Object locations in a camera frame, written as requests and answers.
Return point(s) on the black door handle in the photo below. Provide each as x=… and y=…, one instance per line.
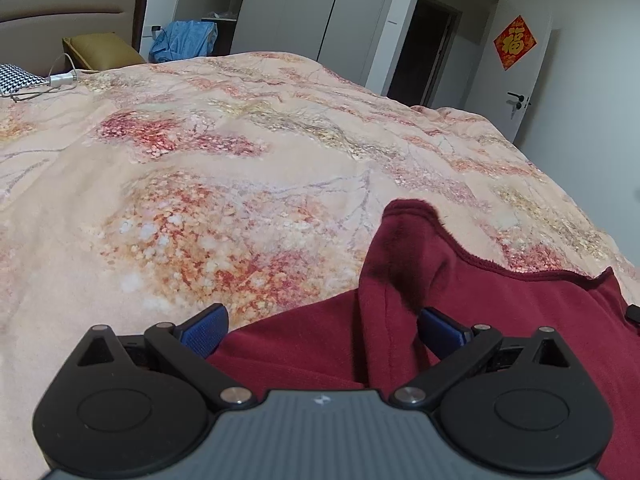
x=517, y=101

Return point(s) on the red fu door decoration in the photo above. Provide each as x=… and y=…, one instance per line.
x=515, y=41

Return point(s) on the dark red knit sweater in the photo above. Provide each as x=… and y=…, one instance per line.
x=366, y=338

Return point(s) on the black white houndstooth pillow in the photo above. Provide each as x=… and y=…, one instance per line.
x=14, y=79

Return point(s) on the olive green pillow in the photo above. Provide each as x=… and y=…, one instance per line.
x=101, y=51

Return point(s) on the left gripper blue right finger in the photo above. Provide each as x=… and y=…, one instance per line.
x=462, y=352

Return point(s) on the white bedroom door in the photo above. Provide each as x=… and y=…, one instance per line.
x=491, y=83

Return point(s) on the grey built-in wardrobe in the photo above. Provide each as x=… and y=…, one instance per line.
x=357, y=39

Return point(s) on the floral peach bed quilt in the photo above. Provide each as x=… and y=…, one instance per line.
x=256, y=180

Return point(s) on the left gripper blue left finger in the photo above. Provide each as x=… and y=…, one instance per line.
x=182, y=350

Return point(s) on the brown padded bed headboard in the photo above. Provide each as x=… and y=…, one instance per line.
x=32, y=30

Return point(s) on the blue clothes pile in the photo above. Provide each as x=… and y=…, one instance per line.
x=181, y=40

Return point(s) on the white charger with cable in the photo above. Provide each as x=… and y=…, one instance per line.
x=54, y=82

